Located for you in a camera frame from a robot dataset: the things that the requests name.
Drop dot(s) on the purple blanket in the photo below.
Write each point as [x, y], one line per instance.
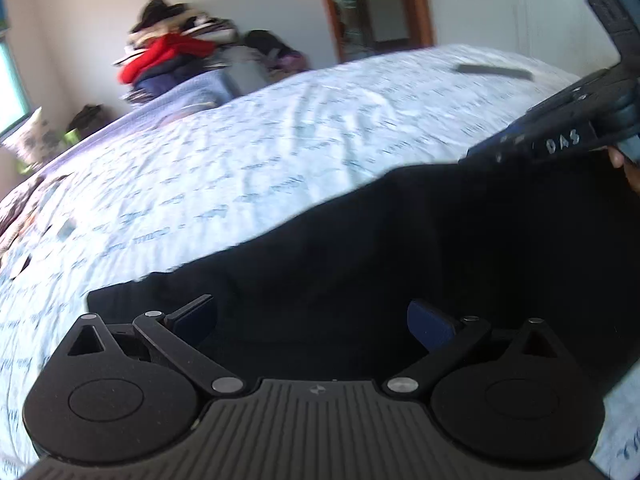
[165, 102]

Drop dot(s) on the person's right hand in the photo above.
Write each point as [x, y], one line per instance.
[618, 159]

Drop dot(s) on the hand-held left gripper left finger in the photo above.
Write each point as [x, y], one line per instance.
[196, 319]

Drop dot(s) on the wooden door frame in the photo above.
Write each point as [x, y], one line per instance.
[422, 10]

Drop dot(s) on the patterned brown quilt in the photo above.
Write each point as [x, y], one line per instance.
[15, 210]

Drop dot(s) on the bed with white printed sheet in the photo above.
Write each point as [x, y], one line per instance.
[225, 170]

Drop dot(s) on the pile of clothes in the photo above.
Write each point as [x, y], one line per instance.
[170, 52]

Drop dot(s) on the floral pillow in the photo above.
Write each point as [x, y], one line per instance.
[31, 137]

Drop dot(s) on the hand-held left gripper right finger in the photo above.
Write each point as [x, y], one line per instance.
[429, 327]

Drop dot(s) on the dark bag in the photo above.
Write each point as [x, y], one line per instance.
[86, 117]

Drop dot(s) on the window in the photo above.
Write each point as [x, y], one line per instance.
[12, 85]

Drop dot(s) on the black pants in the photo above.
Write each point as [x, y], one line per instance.
[400, 240]

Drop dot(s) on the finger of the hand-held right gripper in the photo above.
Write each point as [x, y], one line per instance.
[550, 142]

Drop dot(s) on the black remote control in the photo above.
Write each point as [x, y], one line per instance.
[494, 70]

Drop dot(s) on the green object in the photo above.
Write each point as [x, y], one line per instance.
[71, 135]

